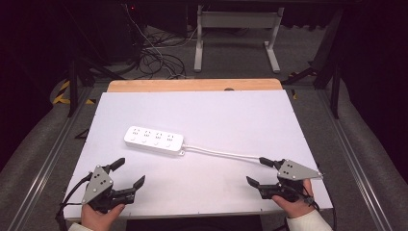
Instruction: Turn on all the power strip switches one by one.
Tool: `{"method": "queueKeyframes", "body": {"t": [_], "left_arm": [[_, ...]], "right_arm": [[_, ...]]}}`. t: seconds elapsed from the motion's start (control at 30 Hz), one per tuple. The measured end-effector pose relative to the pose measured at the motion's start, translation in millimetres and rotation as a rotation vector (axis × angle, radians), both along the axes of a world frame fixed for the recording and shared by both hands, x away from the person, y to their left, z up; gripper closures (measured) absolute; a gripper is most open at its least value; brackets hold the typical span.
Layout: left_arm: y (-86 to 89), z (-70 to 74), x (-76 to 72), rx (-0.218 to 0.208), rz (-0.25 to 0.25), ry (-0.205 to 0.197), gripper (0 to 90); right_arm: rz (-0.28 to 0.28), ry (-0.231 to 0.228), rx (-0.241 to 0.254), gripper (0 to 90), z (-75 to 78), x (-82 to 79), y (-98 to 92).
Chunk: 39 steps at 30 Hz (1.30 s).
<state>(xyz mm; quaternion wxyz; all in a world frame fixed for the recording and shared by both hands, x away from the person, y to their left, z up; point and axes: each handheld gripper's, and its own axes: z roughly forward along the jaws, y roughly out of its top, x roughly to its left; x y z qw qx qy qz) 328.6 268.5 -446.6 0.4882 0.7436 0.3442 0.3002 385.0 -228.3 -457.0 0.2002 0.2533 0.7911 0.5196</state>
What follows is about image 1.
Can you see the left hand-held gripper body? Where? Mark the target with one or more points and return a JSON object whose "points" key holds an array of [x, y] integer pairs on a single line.
{"points": [[97, 187]]}

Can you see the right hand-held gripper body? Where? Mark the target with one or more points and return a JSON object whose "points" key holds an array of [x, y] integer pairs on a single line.
{"points": [[293, 171]]}

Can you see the white power strip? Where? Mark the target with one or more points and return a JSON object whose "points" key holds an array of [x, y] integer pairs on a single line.
{"points": [[154, 140]]}

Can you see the person's left hand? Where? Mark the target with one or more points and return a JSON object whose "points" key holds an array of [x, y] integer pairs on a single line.
{"points": [[94, 219]]}

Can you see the person's right hand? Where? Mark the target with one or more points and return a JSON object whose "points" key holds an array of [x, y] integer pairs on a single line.
{"points": [[298, 208]]}

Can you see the white table board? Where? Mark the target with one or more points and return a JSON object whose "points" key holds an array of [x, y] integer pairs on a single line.
{"points": [[208, 112]]}

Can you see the yellow black hazard tape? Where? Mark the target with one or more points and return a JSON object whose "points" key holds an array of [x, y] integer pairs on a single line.
{"points": [[64, 93]]}

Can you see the black metal stand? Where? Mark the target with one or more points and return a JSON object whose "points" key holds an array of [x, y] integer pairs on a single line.
{"points": [[73, 86], [335, 83]]}

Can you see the black equipment cabinet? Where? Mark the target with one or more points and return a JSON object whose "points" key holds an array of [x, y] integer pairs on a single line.
{"points": [[122, 29]]}

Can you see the aluminium floor rail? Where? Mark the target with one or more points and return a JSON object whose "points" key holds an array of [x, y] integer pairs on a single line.
{"points": [[45, 166], [356, 166]]}

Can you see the grey metal table frame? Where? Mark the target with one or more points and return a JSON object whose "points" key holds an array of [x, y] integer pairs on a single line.
{"points": [[237, 20]]}

